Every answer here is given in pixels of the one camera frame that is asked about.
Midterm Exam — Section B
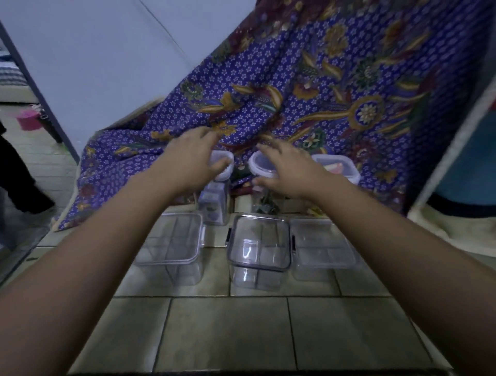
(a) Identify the clear container with black latches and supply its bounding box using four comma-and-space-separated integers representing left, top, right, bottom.
226, 214, 297, 292

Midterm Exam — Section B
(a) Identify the dark door frame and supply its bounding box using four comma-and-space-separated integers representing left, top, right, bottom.
0, 21, 81, 165

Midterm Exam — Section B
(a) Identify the clear jar with dark leaves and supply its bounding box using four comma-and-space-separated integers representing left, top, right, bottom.
247, 150, 288, 217

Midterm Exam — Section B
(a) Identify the empty clear square container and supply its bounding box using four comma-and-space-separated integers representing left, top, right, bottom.
133, 211, 206, 287
290, 217, 359, 282

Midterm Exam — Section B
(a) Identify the clear jar with pink contents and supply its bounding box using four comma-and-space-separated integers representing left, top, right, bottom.
312, 154, 362, 186

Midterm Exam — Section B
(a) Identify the person's left forearm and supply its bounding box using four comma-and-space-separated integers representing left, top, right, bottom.
0, 167, 194, 376

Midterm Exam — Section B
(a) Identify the white frame bar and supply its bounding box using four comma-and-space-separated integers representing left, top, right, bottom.
406, 75, 496, 217

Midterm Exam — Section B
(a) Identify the person's right forearm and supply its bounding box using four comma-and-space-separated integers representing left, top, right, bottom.
308, 175, 496, 376

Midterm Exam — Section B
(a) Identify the teal cloth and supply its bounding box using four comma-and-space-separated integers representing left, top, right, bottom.
433, 99, 496, 208

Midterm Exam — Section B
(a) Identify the cream towel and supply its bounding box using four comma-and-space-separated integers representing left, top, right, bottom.
408, 202, 496, 258

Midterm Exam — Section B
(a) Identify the tall clear jar white lid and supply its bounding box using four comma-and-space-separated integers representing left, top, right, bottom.
197, 150, 235, 227

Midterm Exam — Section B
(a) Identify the pink plastic bucket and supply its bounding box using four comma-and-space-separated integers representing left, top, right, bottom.
16, 109, 42, 131

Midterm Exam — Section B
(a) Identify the person's left hand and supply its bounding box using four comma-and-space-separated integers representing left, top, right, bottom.
153, 127, 233, 199

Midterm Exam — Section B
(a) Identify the striped mattress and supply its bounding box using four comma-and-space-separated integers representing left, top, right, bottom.
0, 48, 30, 89

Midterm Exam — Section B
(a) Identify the person's right hand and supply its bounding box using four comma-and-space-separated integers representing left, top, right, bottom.
252, 139, 329, 201

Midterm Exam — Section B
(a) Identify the purple floral batik cloth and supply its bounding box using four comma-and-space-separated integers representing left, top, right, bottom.
52, 0, 496, 233

